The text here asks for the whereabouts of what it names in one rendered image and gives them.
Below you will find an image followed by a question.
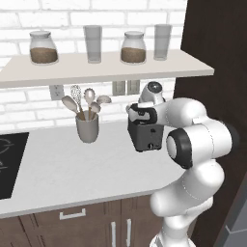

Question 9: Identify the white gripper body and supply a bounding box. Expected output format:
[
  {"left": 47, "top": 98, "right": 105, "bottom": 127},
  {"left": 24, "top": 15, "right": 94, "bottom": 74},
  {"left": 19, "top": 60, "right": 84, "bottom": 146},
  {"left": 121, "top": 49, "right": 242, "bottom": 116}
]
[{"left": 125, "top": 101, "right": 142, "bottom": 116}]

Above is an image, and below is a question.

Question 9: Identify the pale wooden spoon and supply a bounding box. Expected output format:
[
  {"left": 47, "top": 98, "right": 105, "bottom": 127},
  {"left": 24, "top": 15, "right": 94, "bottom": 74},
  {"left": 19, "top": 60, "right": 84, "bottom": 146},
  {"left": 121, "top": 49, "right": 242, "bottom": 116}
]
[
  {"left": 83, "top": 88, "right": 96, "bottom": 121},
  {"left": 61, "top": 95, "right": 82, "bottom": 121},
  {"left": 88, "top": 101, "right": 102, "bottom": 121},
  {"left": 96, "top": 95, "right": 113, "bottom": 106}
]

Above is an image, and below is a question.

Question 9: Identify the grey utensil pot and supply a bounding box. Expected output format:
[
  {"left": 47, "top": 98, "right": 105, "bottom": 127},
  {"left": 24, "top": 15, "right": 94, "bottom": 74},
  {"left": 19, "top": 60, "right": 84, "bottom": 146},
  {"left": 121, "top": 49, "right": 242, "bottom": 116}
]
[{"left": 74, "top": 114, "right": 100, "bottom": 144}]

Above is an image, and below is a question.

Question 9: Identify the metal whisk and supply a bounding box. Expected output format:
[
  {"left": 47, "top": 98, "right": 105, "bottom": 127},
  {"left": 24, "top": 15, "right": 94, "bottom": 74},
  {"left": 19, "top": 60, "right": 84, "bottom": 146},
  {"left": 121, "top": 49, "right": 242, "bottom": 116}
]
[{"left": 69, "top": 84, "right": 85, "bottom": 121}]

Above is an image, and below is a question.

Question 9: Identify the glass jar with brown contents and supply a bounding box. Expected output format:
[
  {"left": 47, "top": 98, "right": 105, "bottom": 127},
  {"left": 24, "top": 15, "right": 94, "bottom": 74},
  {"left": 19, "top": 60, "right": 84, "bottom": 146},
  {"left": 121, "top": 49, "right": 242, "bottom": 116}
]
[
  {"left": 120, "top": 30, "right": 148, "bottom": 65},
  {"left": 29, "top": 30, "right": 60, "bottom": 66}
]

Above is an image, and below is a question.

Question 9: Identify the tall clear drinking glass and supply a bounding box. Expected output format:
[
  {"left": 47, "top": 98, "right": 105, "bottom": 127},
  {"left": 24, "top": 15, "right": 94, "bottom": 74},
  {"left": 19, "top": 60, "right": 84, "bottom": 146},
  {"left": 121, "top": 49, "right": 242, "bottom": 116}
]
[
  {"left": 153, "top": 23, "right": 173, "bottom": 62},
  {"left": 83, "top": 24, "right": 103, "bottom": 65}
]

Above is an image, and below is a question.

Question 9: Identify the tall dark brown cupboard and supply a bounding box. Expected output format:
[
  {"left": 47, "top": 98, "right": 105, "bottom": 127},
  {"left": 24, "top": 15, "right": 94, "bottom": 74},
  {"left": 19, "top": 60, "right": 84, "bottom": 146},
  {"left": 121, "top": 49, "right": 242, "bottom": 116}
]
[{"left": 173, "top": 0, "right": 247, "bottom": 247}]

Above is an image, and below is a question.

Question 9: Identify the brown wooden cupboard door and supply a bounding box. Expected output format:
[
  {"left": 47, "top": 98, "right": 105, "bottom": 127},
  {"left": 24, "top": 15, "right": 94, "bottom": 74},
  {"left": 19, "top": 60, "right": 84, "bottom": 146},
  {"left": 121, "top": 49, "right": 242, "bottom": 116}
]
[
  {"left": 121, "top": 194, "right": 166, "bottom": 247},
  {"left": 104, "top": 198, "right": 123, "bottom": 247}
]

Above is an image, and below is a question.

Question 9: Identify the black hob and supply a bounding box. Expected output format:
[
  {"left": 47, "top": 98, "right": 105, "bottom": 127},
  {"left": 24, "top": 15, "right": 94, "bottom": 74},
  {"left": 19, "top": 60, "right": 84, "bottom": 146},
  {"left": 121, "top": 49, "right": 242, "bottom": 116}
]
[{"left": 0, "top": 131, "right": 30, "bottom": 201}]

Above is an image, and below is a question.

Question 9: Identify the brown wooden drawer front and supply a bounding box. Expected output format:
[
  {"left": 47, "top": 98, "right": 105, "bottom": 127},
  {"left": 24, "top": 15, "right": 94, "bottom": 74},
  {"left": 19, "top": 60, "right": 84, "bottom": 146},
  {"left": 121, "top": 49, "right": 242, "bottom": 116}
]
[{"left": 32, "top": 201, "right": 107, "bottom": 247}]

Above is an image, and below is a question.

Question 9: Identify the brown wooden cupboard front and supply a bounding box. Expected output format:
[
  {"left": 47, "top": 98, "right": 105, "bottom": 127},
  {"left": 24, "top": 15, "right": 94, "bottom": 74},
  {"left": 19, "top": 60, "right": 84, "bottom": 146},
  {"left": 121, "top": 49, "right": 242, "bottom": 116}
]
[{"left": 0, "top": 214, "right": 35, "bottom": 247}]

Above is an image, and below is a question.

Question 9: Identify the white wall shelf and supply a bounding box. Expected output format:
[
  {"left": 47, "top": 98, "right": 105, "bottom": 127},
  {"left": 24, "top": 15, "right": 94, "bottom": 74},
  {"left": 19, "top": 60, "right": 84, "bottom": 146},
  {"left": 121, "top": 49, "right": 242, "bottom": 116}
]
[{"left": 0, "top": 48, "right": 215, "bottom": 90}]

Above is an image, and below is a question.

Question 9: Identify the white wall socket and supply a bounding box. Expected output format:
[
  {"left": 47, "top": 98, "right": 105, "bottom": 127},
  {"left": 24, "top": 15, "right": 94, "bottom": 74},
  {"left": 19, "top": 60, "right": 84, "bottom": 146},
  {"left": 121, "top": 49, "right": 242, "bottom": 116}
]
[{"left": 49, "top": 84, "right": 66, "bottom": 101}]

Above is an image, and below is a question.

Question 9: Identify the white drawer handle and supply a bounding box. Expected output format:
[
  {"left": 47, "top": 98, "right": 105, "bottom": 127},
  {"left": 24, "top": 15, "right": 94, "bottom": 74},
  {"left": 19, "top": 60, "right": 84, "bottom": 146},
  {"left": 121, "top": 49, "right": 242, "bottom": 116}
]
[{"left": 59, "top": 207, "right": 88, "bottom": 221}]

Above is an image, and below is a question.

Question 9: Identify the white cupboard door handle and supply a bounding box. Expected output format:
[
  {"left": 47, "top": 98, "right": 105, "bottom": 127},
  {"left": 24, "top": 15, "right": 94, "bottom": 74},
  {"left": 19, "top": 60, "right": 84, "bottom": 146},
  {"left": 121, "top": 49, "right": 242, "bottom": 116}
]
[
  {"left": 110, "top": 221, "right": 118, "bottom": 247},
  {"left": 125, "top": 218, "right": 133, "bottom": 247}
]

